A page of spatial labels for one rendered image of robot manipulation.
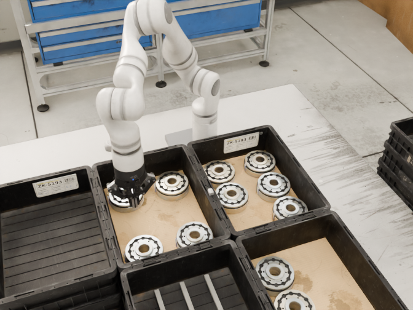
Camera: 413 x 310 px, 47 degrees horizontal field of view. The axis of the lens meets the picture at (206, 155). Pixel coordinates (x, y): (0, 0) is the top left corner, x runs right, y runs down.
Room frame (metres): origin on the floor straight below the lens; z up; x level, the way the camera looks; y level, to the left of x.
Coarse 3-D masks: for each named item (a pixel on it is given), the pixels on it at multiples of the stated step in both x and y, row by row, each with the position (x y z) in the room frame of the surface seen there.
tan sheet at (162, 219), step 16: (192, 192) 1.01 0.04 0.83; (144, 208) 0.94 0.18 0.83; (160, 208) 0.95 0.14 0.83; (176, 208) 0.95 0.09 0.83; (192, 208) 0.95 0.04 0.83; (128, 224) 0.88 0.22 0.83; (144, 224) 0.88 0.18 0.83; (160, 224) 0.88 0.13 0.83; (176, 224) 0.88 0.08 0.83; (128, 240) 0.82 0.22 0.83; (160, 240) 0.82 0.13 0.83
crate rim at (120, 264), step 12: (180, 144) 1.13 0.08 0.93; (96, 168) 1.01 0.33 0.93; (192, 168) 1.02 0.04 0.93; (96, 180) 0.96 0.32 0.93; (204, 192) 0.92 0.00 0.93; (108, 216) 0.83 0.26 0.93; (216, 216) 0.83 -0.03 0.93; (108, 228) 0.78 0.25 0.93; (228, 228) 0.79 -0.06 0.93; (216, 240) 0.75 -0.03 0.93; (168, 252) 0.71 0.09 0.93; (180, 252) 0.71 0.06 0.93; (120, 264) 0.67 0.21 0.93; (132, 264) 0.67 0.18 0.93
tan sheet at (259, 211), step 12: (240, 156) 1.18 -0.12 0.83; (240, 168) 1.13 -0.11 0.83; (276, 168) 1.13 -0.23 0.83; (240, 180) 1.07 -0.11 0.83; (252, 180) 1.07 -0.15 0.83; (252, 192) 1.02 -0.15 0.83; (252, 204) 0.97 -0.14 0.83; (264, 204) 0.97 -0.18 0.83; (228, 216) 0.92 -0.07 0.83; (240, 216) 0.92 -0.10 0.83; (252, 216) 0.92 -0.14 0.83; (264, 216) 0.92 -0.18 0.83; (240, 228) 0.87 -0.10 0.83
